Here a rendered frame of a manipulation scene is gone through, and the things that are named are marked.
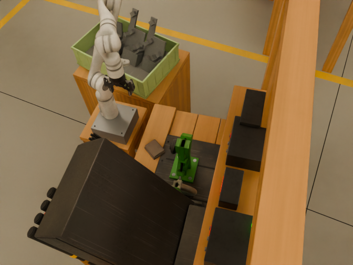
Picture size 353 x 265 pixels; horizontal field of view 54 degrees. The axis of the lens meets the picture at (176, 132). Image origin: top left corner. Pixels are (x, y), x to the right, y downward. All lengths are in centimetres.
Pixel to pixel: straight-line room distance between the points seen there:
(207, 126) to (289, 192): 137
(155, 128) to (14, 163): 161
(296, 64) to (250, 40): 296
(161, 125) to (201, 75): 152
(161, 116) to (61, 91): 171
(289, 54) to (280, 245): 50
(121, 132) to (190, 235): 84
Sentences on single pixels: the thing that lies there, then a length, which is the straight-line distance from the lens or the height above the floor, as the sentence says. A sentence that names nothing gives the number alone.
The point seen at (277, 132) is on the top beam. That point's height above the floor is 194.
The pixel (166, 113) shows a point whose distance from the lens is 210.
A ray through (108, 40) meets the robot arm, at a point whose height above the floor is 164.
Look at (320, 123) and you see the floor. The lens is 333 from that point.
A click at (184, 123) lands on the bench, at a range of 208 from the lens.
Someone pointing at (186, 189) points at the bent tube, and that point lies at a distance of 155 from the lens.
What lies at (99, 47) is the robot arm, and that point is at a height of 163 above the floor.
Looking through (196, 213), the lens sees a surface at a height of 124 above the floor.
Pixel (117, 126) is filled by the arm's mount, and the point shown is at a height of 94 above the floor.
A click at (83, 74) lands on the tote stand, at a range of 257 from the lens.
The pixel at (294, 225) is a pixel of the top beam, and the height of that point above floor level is 194.
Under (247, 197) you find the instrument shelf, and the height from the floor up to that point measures 154.
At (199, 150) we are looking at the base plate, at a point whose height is 90.
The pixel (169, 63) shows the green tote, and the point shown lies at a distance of 240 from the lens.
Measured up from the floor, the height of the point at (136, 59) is 90.
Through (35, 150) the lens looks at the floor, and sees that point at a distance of 330.
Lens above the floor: 260
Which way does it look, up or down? 57 degrees down
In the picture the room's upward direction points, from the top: 5 degrees counter-clockwise
